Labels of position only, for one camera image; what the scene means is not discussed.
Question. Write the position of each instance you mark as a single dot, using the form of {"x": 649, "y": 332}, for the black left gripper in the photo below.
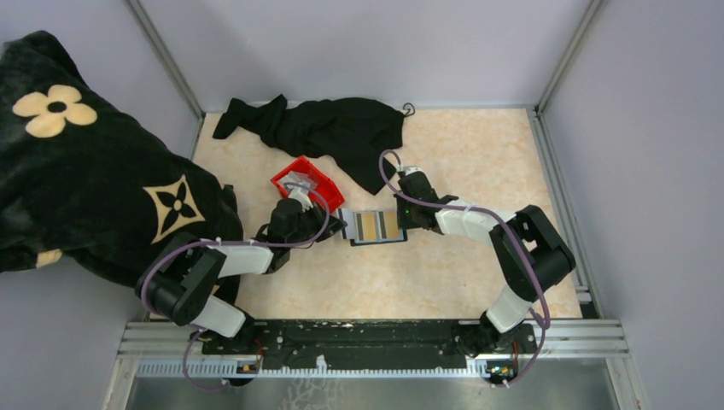
{"x": 321, "y": 218}

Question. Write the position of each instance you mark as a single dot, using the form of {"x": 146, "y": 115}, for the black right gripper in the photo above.
{"x": 403, "y": 222}

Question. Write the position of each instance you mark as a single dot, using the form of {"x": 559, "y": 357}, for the gold credit card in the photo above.
{"x": 389, "y": 227}
{"x": 366, "y": 226}

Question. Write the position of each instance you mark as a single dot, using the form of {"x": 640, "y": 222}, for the red plastic bin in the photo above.
{"x": 326, "y": 188}

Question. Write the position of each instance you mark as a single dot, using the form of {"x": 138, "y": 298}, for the black leather card holder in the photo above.
{"x": 348, "y": 233}

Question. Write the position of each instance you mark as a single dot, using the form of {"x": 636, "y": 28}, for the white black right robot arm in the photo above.
{"x": 531, "y": 254}

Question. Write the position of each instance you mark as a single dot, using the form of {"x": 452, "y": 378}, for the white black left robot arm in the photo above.
{"x": 180, "y": 285}

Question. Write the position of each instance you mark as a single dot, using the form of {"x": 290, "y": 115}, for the stack of silver cards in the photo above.
{"x": 293, "y": 178}

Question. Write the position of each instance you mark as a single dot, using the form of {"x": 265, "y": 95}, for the black cloth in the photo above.
{"x": 352, "y": 131}

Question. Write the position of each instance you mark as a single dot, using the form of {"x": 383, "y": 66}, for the black floral blanket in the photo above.
{"x": 81, "y": 179}

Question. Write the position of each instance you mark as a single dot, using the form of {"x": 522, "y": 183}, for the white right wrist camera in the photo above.
{"x": 409, "y": 170}

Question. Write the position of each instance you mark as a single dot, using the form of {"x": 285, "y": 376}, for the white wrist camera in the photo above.
{"x": 301, "y": 195}
{"x": 409, "y": 170}

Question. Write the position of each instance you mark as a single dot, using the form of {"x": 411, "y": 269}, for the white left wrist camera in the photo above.
{"x": 301, "y": 195}

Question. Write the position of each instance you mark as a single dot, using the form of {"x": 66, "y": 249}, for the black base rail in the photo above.
{"x": 416, "y": 344}

